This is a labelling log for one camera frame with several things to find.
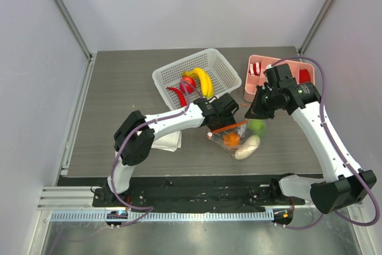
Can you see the orange fake fruit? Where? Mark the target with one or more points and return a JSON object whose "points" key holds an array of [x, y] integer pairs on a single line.
{"points": [[231, 139]]}

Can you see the green fake fruit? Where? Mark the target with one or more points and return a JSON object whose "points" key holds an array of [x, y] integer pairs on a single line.
{"points": [[258, 127]]}

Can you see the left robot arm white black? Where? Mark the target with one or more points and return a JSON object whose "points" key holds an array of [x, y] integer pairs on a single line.
{"points": [[135, 137]]}

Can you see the white perforated plastic basket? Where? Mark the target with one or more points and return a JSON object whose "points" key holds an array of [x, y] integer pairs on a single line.
{"points": [[224, 77]]}

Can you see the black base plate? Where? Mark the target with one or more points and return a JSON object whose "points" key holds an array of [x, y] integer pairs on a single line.
{"points": [[206, 194]]}

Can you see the clear zip bag orange seal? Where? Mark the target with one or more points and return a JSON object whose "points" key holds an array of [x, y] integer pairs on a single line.
{"points": [[241, 139]]}

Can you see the white slotted cable duct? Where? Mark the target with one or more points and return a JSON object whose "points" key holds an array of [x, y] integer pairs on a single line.
{"points": [[112, 216]]}

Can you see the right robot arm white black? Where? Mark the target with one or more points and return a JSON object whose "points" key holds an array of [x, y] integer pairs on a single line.
{"points": [[344, 181]]}

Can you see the folded white towel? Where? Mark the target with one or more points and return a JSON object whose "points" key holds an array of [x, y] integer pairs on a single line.
{"points": [[170, 142]]}

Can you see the yellow fake banana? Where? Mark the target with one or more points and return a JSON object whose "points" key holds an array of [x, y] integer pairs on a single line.
{"points": [[205, 81]]}

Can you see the red white striped item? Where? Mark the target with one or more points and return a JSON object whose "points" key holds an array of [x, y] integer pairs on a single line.
{"points": [[255, 69]]}

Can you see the pink compartment tray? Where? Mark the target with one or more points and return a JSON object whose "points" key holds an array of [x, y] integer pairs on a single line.
{"points": [[252, 82]]}

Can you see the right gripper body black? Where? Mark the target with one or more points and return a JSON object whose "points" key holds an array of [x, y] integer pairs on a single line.
{"points": [[259, 103]]}

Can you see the red fake chili pepper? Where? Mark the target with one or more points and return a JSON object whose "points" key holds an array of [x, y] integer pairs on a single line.
{"points": [[180, 96]]}

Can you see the red item right compartment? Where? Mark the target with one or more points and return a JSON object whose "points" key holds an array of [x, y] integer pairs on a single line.
{"points": [[304, 76]]}

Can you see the white fake radish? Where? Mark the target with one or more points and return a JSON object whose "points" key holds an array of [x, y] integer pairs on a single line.
{"points": [[248, 148]]}

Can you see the red fake apple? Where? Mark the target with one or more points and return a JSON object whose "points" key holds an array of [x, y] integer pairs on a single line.
{"points": [[187, 85]]}

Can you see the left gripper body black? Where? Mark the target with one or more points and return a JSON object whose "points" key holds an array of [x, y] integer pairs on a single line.
{"points": [[224, 120]]}

